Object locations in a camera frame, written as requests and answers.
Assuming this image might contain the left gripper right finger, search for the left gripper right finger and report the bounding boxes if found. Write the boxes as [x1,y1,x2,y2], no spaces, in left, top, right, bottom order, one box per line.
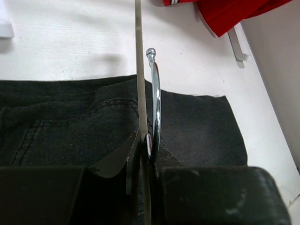
[150,148,187,225]

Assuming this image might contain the black denim trousers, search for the black denim trousers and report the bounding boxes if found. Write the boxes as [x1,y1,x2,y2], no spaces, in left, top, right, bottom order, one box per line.
[0,75,248,167]

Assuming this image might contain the white and silver clothes rack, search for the white and silver clothes rack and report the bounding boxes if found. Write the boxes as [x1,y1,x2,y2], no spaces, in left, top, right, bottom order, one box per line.
[228,23,252,68]

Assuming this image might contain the red garment with white stripes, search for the red garment with white stripes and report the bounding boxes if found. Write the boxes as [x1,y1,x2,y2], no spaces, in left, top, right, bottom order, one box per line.
[160,0,291,37]

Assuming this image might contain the grey metal trouser hanger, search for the grey metal trouser hanger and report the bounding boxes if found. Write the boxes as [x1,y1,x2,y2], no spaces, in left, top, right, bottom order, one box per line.
[135,0,161,225]

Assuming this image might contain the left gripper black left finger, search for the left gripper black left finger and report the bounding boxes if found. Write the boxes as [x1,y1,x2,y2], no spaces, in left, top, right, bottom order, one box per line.
[69,131,141,225]

